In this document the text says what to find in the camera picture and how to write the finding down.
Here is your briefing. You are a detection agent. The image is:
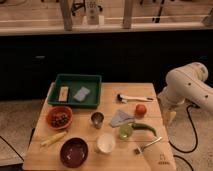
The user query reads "green plastic tray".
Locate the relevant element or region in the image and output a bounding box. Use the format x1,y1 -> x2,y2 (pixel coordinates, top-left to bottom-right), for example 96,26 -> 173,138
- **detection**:
48,74 -> 102,109

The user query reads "green plastic cup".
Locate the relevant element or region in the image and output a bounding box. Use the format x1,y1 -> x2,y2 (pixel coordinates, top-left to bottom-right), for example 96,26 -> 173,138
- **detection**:
119,124 -> 133,140

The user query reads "white handled brush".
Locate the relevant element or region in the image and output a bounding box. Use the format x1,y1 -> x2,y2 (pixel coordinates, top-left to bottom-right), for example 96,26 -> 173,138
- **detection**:
117,94 -> 154,103

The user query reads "metal fork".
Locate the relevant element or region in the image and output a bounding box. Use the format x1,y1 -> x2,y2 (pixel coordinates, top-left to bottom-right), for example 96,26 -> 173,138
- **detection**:
133,137 -> 163,155

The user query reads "grey folded cloth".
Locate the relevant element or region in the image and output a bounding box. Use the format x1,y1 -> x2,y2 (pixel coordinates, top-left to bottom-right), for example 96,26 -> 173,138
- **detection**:
109,110 -> 135,127

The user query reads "blue sponge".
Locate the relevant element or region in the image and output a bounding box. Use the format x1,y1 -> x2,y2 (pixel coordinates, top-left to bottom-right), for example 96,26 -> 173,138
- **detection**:
73,87 -> 90,102

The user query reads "red apple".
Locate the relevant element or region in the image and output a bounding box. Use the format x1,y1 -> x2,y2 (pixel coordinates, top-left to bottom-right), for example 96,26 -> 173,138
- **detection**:
135,104 -> 147,117

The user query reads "small metal cup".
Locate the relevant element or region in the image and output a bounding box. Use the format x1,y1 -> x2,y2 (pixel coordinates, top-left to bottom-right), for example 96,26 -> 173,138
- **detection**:
91,112 -> 104,129

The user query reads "wooden block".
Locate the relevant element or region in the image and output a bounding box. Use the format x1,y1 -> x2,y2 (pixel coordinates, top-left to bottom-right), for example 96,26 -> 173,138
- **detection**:
58,86 -> 69,102

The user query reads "yellow corn cob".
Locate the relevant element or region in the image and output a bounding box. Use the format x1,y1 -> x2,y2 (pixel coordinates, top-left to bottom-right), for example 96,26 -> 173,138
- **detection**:
41,131 -> 67,147

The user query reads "dark maroon bowl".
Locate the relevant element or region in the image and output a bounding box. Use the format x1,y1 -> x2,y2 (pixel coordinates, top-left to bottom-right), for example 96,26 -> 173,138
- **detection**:
60,137 -> 88,168

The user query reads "white paper cup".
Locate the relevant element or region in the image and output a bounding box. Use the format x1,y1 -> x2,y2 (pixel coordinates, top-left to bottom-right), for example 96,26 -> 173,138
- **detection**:
96,133 -> 116,154

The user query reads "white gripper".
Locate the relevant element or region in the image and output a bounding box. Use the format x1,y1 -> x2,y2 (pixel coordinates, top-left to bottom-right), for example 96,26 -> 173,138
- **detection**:
158,92 -> 182,125

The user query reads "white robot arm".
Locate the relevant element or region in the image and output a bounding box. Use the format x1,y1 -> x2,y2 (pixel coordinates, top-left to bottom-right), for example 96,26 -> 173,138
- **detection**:
157,62 -> 213,126

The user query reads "green chili pepper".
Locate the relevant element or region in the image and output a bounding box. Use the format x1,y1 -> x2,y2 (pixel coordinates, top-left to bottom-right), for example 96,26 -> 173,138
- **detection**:
132,123 -> 157,136

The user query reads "orange bowl with grapes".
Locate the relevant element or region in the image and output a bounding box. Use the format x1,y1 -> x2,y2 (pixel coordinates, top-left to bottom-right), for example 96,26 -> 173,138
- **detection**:
46,106 -> 73,130

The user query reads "black cable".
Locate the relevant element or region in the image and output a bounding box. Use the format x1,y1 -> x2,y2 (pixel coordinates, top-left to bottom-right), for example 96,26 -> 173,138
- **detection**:
168,103 -> 200,171

